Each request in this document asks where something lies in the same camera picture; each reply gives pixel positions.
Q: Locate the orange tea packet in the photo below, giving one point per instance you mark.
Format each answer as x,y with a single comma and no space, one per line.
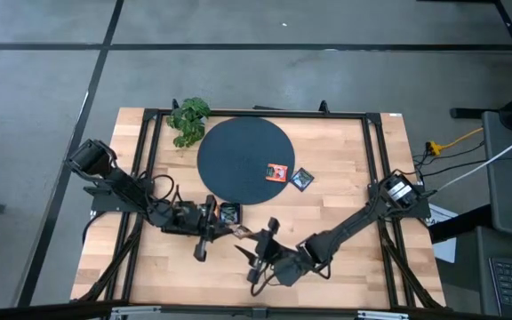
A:
276,172

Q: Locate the dark blue tea packet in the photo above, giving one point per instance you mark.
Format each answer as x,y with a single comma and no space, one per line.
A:
301,179

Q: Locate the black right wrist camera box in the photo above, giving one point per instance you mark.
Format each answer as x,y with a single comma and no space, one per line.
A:
291,271

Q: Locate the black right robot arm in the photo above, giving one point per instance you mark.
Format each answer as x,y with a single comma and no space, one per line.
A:
354,222

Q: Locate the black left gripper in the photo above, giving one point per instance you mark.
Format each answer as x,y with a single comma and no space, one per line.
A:
207,222

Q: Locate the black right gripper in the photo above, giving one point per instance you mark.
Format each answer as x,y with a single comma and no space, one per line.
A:
267,249

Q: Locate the dark green tea packet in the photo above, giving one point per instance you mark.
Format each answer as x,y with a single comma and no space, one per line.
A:
230,213

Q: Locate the white paper sheet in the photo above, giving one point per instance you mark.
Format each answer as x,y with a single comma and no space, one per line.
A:
446,251

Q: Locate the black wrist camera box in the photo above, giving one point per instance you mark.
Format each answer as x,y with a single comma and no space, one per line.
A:
187,214
291,271

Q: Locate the silver metal bracket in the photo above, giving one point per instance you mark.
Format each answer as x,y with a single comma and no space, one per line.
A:
382,315
136,312

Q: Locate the round dark blue mat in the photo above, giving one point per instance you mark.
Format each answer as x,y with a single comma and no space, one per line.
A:
238,155

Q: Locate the black aluminium table frame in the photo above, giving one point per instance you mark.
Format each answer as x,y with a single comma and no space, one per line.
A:
282,114

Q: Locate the pale pink tea packet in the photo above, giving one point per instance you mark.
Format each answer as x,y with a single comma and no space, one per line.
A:
242,231

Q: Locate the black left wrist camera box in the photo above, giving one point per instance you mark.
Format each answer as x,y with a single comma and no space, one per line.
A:
187,214

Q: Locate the dark grey desk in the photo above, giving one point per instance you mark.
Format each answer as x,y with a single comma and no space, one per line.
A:
505,200

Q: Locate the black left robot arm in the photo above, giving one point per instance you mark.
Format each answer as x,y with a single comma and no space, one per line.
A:
122,189

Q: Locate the green leafy plant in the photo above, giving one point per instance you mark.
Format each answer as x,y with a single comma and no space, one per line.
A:
189,122

